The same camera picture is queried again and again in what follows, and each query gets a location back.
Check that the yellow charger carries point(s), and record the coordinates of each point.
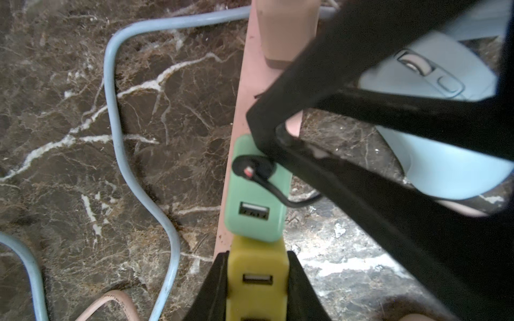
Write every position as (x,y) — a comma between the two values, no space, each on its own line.
(258,274)

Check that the tan charger on pink strip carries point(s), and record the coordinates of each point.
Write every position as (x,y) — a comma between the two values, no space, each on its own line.
(286,28)

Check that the black usb cable green charger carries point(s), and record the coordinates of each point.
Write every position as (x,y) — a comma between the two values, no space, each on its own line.
(259,170)

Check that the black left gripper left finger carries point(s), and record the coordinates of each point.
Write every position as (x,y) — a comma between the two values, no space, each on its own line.
(210,303)

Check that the green charger on pink strip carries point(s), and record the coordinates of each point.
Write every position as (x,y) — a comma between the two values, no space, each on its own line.
(252,211)

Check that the light blue power strip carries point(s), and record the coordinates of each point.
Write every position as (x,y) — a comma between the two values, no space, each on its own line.
(486,19)

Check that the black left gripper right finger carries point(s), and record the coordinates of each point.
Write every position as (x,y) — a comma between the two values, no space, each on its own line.
(303,303)

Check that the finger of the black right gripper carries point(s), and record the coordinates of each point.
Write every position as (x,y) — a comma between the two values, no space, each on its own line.
(448,120)

